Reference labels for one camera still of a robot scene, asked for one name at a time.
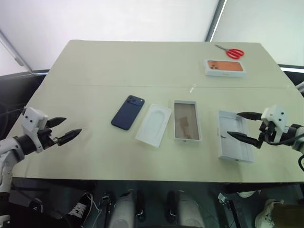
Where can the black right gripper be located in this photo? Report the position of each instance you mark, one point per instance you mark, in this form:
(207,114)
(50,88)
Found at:
(266,133)

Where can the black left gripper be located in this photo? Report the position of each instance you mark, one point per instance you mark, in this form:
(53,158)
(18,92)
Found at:
(46,138)

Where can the white phone box base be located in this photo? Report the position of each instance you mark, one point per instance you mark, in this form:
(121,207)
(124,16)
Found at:
(186,121)

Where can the dark blue smartphone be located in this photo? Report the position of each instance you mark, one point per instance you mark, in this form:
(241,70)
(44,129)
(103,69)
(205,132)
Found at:
(128,111)

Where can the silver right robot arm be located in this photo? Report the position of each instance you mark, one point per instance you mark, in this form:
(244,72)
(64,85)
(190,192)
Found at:
(298,140)

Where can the white box lid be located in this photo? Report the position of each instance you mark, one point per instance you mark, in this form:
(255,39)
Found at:
(234,148)

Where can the closed box with orange phone print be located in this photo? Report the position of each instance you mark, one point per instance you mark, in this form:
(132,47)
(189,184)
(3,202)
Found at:
(224,67)

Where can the small clear tape piece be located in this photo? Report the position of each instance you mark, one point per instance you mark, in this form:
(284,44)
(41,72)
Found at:
(192,88)

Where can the black sneaker with white laces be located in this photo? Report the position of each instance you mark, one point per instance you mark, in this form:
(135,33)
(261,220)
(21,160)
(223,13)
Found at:
(80,207)

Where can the black metal stand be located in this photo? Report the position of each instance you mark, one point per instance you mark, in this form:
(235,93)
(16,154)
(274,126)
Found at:
(231,209)

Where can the grey diagonal metal bar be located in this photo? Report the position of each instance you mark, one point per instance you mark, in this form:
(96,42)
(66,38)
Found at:
(16,53)

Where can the white moulded insert tray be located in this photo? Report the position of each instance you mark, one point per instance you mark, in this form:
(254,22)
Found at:
(153,126)

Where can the grey rounded robot leg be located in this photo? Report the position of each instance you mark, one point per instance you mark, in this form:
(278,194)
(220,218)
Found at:
(191,209)
(122,209)

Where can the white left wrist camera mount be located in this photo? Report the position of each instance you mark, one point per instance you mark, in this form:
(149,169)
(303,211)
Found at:
(33,117)

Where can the dark window frame post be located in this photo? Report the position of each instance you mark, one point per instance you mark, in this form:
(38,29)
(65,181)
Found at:
(215,21)

